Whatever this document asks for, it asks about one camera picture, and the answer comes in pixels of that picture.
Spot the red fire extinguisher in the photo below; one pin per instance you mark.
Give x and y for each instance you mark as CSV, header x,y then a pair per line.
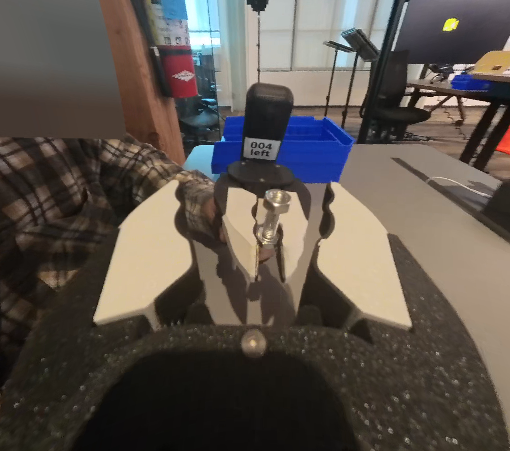
x,y
181,72

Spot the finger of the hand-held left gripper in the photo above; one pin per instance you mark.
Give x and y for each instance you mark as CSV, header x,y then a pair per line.
x,y
295,243
239,227

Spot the yellow laptop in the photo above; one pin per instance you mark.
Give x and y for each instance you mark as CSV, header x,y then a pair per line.
x,y
492,64

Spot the wooden post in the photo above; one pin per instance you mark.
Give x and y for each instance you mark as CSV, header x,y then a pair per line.
x,y
131,100

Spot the black music stand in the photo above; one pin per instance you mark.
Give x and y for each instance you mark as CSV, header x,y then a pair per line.
x,y
338,46
360,42

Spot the black power adapter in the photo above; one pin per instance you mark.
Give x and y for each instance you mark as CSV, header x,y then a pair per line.
x,y
498,208

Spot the large blue storage bin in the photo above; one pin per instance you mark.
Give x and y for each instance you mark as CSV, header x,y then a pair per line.
x,y
318,156

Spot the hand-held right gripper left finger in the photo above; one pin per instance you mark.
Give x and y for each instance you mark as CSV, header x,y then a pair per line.
x,y
147,259

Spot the pale blue seat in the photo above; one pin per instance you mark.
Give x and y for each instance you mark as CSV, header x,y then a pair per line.
x,y
201,159

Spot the silver hex bolt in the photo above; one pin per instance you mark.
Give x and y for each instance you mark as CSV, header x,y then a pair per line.
x,y
273,211

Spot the small blue bin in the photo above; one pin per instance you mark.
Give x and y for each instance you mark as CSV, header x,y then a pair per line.
x,y
472,83

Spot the black office chair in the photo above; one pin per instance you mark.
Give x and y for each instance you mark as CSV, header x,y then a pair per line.
x,y
390,100
199,120

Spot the black tripod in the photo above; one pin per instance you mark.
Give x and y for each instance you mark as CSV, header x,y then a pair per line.
x,y
394,20

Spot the wooden desk with black legs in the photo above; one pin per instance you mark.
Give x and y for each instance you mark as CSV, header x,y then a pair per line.
x,y
438,88

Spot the orange traffic cone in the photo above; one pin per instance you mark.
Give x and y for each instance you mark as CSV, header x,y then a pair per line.
x,y
504,144

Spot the large black monitor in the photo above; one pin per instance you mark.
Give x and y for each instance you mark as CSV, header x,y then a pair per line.
x,y
438,28

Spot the person's plaid shirt torso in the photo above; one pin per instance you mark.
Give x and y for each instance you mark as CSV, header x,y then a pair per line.
x,y
51,219

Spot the person's left forearm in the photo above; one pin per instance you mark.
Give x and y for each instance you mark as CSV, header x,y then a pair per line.
x,y
171,204

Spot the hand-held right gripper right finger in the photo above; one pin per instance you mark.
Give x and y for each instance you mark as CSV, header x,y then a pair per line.
x,y
366,267

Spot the person's left hand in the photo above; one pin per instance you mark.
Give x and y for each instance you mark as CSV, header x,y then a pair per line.
x,y
213,219

